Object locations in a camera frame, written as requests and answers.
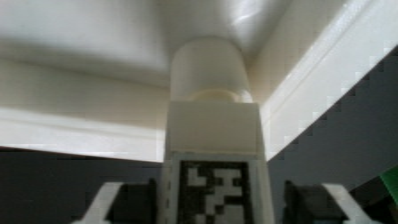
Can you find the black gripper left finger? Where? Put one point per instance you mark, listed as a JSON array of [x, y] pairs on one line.
[[123, 204]]

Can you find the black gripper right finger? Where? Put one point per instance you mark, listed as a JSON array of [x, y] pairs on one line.
[[320, 204]]

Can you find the white table leg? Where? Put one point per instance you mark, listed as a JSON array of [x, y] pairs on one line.
[[215, 184]]

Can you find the white square tabletop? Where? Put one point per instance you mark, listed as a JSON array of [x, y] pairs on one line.
[[85, 53]]

